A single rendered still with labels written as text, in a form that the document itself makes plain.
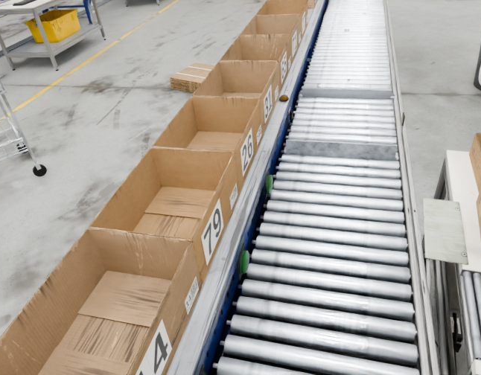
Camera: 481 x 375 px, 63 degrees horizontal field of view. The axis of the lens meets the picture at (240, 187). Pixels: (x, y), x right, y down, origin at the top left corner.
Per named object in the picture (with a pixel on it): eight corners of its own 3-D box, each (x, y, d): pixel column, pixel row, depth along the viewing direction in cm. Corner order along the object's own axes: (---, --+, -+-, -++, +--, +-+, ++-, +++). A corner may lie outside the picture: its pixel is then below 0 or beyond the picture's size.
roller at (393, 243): (409, 257, 129) (412, 246, 126) (255, 238, 142) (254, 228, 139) (409, 245, 133) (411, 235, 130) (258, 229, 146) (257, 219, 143)
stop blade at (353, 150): (394, 164, 167) (397, 146, 162) (286, 157, 179) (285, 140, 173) (394, 163, 168) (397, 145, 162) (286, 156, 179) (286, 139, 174)
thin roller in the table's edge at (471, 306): (485, 359, 96) (471, 271, 116) (476, 356, 96) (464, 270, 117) (482, 363, 97) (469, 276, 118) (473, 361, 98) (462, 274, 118)
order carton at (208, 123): (240, 193, 135) (234, 152, 124) (161, 187, 142) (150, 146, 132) (263, 135, 164) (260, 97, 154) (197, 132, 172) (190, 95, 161)
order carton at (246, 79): (263, 135, 164) (260, 97, 154) (197, 132, 172) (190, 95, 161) (279, 94, 194) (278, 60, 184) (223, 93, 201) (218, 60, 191)
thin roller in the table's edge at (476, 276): (497, 361, 95) (481, 273, 116) (488, 359, 96) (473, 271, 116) (494, 365, 96) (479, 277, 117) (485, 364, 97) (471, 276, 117)
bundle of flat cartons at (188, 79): (246, 81, 433) (245, 70, 425) (221, 99, 403) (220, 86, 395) (196, 73, 466) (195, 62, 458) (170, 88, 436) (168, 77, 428)
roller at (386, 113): (396, 122, 198) (397, 113, 195) (292, 118, 211) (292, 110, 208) (395, 117, 202) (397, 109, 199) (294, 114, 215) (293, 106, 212)
